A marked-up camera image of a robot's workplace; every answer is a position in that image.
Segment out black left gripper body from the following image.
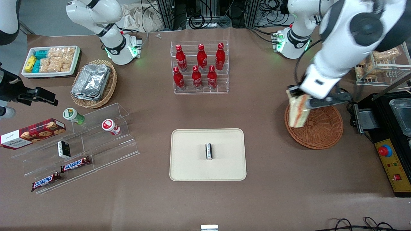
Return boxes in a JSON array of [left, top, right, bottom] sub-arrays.
[[287, 84, 305, 96]]

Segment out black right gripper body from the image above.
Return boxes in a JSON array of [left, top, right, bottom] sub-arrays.
[[0, 64, 33, 104]]

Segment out triangular sandwich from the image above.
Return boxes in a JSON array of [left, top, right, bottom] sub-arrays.
[[287, 91, 312, 128]]

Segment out white rectangular snack tray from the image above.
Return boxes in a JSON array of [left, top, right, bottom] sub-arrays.
[[22, 46, 81, 78]]

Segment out brown round wicker basket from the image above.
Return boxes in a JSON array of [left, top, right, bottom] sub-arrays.
[[284, 99, 344, 150]]

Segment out light oval wicker basket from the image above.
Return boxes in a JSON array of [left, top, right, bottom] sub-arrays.
[[71, 59, 118, 109]]

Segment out beige plastic tray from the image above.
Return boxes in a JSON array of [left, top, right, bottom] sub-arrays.
[[169, 128, 247, 182]]

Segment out clear rice cracker bag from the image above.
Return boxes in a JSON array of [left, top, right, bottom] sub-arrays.
[[48, 47, 76, 59], [51, 56, 73, 73], [39, 58, 53, 73]]

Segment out green bottle white cap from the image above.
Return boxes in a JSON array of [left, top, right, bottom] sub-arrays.
[[63, 108, 85, 125]]

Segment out yellow snack packet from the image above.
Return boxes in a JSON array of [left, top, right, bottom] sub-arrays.
[[24, 55, 36, 73]]

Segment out red tartan cookie box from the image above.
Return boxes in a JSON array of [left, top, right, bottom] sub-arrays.
[[0, 118, 66, 150]]

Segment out stacked aluminium foil trays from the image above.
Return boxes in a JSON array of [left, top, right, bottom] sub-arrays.
[[71, 64, 111, 101]]

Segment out red capped small bottle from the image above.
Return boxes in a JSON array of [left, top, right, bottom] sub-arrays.
[[102, 119, 121, 135]]

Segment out clear acrylic bottle rack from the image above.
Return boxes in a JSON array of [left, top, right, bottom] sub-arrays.
[[171, 41, 229, 95]]

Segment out Snickers chocolate bar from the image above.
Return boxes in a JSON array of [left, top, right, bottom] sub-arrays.
[[31, 172, 61, 192], [60, 156, 91, 173]]

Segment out fried snack bag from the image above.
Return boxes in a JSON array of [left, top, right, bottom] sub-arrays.
[[372, 47, 401, 62], [355, 59, 376, 79]]

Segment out clear acrylic step display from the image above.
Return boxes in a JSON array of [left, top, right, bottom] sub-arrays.
[[11, 103, 140, 195]]

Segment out red cola bottle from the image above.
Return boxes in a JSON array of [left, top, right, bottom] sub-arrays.
[[207, 65, 218, 90], [215, 43, 226, 71], [173, 66, 186, 91], [197, 44, 208, 72], [175, 44, 188, 72], [192, 65, 203, 90]]

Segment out black tabletop appliance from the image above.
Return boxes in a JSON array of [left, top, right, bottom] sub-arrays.
[[347, 91, 411, 145]]

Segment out red emergency stop button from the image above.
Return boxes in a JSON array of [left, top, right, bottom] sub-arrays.
[[378, 145, 393, 158]]

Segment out crumpled beige cloth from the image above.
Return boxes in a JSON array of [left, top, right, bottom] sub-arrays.
[[120, 4, 164, 32]]

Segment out black yellow control box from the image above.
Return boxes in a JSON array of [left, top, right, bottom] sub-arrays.
[[374, 139, 411, 197]]

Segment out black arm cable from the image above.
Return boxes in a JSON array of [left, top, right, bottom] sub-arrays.
[[294, 39, 322, 88]]

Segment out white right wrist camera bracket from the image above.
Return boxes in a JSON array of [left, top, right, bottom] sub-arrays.
[[0, 107, 16, 119]]

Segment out grey left wrist camera bracket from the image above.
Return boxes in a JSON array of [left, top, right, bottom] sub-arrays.
[[307, 92, 351, 109]]

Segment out black base cable bundle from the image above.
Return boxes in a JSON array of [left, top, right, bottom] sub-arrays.
[[247, 27, 280, 44]]

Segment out white wire basket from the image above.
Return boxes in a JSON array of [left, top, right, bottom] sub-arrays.
[[354, 41, 411, 86]]

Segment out aluminium frame rack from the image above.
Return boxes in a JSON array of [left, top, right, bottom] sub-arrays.
[[157, 0, 257, 31]]

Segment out black floor cable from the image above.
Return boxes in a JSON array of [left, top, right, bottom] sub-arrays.
[[321, 217, 411, 231]]

